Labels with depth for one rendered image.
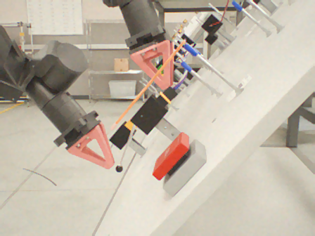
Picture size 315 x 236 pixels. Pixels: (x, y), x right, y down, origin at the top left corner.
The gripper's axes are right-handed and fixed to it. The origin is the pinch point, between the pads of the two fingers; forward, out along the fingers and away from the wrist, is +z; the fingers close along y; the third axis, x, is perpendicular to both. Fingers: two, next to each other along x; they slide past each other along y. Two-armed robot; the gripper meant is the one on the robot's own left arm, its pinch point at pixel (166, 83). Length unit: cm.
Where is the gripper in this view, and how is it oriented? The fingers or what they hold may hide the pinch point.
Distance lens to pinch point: 61.6
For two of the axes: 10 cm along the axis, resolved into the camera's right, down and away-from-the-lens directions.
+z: 3.7, 9.3, 1.0
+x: -9.2, 3.4, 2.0
